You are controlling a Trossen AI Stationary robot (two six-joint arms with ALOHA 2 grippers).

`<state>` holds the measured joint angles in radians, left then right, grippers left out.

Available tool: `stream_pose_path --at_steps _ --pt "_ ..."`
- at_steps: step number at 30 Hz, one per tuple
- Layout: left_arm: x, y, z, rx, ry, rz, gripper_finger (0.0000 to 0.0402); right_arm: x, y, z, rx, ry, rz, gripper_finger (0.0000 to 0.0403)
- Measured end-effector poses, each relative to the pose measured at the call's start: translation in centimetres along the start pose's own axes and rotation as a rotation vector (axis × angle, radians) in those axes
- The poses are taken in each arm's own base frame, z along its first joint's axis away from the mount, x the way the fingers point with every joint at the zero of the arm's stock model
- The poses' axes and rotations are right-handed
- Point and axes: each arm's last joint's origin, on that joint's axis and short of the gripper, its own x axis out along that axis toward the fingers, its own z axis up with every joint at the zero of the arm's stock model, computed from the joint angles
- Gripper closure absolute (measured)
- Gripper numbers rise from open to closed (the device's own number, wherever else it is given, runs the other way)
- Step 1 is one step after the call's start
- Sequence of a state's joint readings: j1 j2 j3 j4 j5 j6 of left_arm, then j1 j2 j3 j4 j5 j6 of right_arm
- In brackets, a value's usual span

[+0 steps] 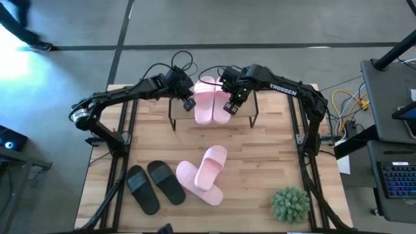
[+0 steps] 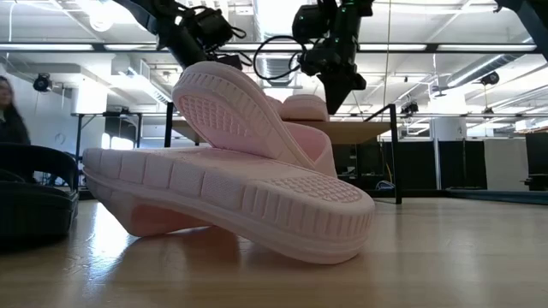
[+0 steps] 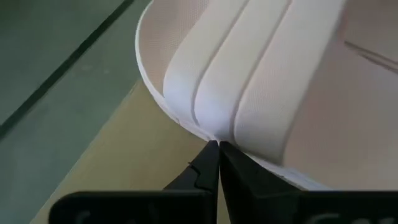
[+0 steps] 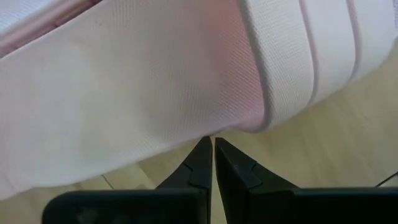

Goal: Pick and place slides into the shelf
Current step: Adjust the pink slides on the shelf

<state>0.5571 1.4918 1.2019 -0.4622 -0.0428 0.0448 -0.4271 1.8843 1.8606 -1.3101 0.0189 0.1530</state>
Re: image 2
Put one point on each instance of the person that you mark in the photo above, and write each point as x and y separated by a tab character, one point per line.
10	124

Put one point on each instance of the black metal rig frame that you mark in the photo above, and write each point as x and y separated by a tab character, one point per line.
492	197

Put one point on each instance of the black frame background table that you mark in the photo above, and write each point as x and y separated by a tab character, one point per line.
107	114

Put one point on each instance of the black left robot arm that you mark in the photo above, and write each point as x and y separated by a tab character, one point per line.
141	17

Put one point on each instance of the wooden shelf black metal frame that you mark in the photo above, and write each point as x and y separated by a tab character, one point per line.
359	130

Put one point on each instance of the black ceiling camera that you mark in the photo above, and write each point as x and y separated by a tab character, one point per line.
490	78
42	82
410	107

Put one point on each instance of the black partition panel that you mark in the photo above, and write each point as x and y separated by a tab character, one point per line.
462	164

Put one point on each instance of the black monitor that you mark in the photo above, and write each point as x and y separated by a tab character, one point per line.
537	158

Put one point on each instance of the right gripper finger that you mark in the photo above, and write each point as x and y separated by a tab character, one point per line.
336	92

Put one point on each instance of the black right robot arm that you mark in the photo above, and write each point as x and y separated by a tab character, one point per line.
342	21

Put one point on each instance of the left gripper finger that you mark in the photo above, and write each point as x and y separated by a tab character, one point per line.
229	59

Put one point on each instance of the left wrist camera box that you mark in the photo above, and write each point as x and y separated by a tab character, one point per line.
212	26

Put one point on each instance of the black slide sandal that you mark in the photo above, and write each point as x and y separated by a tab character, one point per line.
38	209

